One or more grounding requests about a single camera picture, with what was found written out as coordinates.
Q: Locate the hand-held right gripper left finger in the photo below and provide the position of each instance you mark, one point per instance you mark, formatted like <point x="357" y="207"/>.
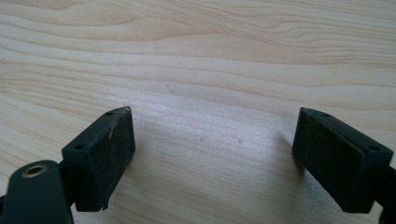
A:
<point x="102" y="161"/>

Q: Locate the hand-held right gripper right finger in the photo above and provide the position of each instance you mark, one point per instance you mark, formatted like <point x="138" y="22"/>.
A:
<point x="330" y="161"/>

